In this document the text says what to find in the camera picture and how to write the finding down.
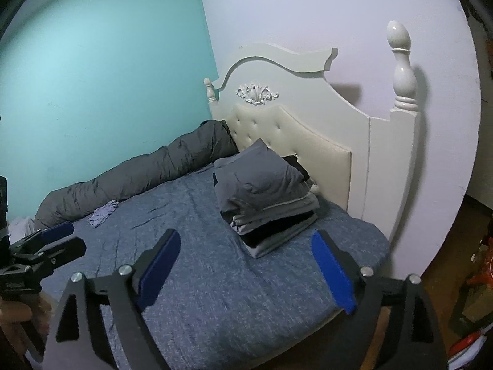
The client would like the grey T-shirt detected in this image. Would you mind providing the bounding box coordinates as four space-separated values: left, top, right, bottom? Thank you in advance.
213 139 309 216

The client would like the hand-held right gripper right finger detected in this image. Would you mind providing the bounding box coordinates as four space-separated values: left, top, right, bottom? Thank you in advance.
310 230 449 370

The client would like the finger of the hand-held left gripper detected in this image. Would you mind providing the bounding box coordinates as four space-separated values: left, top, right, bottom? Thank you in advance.
11 221 75 249
23 236 86 275

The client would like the light grey pillow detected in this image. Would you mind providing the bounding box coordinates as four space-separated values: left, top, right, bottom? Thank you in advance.
8 218 38 246

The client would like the red and white bag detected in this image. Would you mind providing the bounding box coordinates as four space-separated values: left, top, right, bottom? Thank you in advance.
449 329 493 361

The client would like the cream tufted headboard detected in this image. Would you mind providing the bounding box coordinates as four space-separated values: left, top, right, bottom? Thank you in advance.
203 20 421 255

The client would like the rolled dark grey duvet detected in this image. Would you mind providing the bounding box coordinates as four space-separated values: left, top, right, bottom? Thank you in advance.
34 119 238 232

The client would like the person's left hand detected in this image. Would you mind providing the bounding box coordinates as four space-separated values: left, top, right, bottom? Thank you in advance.
0 296 53 340

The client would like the bed with blue sheet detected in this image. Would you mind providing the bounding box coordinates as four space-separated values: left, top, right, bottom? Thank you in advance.
8 170 391 370

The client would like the orange plastic object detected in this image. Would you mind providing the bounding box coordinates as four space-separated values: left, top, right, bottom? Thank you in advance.
468 235 493 298

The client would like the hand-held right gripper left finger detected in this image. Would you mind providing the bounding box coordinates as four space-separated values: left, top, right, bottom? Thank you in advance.
42 228 181 370

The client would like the light blue garment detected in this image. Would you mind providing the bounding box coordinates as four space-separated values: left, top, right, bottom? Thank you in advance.
89 200 119 229

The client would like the stack of folded clothes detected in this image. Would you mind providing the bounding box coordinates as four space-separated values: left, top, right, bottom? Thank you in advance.
229 155 321 260

